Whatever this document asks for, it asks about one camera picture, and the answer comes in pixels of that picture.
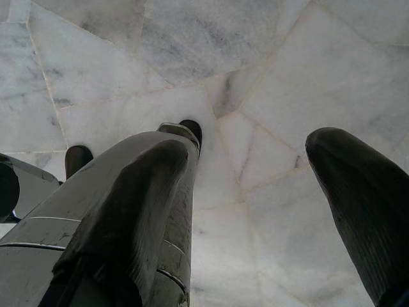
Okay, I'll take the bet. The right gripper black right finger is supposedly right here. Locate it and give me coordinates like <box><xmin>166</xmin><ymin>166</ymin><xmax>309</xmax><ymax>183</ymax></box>
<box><xmin>305</xmin><ymin>127</ymin><xmax>409</xmax><ymax>307</ymax></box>

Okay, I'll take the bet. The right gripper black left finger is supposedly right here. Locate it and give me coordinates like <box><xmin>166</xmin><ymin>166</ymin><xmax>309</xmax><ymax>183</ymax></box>
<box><xmin>38</xmin><ymin>139</ymin><xmax>189</xmax><ymax>307</ymax></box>

